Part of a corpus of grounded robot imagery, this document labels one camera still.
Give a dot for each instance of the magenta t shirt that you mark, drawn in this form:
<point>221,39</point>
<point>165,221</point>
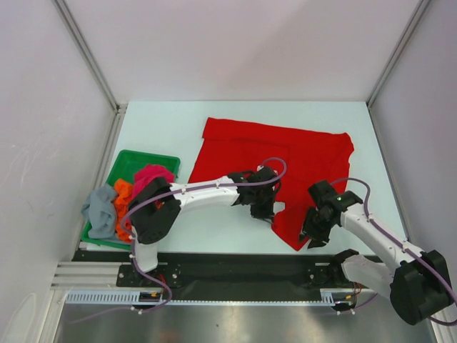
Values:
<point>144,176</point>

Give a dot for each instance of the left aluminium corner post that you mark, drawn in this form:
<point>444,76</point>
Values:
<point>87,55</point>

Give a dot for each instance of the aluminium corner post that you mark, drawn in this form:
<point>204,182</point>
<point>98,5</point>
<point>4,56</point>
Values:
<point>87,55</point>
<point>401,45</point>

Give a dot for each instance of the green plastic bin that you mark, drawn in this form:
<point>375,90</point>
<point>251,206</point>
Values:
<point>124,167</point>

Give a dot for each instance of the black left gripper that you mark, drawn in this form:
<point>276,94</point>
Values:
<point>266,213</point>

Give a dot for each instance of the grey blue t shirt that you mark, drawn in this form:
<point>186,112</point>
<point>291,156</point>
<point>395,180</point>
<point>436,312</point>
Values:
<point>98,209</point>

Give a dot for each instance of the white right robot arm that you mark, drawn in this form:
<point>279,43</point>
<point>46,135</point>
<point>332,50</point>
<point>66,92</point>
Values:
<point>416,282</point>

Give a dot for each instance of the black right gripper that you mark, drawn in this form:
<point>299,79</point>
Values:
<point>315,229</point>

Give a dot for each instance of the orange t shirt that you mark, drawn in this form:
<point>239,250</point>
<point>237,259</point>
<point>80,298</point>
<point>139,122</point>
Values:
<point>124,190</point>

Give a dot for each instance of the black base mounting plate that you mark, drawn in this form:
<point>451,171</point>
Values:
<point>208,277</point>

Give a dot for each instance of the red t shirt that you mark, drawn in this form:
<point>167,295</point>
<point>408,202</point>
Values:
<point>307,157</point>

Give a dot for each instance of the right aluminium corner post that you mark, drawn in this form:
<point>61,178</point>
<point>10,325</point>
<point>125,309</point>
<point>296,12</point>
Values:
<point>401,45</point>

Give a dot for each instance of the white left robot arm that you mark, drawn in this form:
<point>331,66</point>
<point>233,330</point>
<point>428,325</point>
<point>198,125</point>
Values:
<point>154,210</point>

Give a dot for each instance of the aluminium frame rail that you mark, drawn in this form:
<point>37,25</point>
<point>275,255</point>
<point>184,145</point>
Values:
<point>86,275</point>

